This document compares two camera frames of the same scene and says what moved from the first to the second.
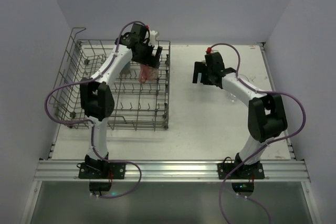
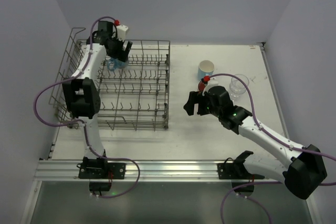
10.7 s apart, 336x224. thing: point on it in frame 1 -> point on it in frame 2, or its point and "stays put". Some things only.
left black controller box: [100, 186] stays put
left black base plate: [109, 170] stays put
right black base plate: [254, 171] stays put
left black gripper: [153, 60] -> [117, 49]
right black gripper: [201, 72] -> [199, 103]
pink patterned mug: [146, 73] -> [201, 86]
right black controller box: [243, 187] stays put
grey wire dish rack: [138, 106] stays put
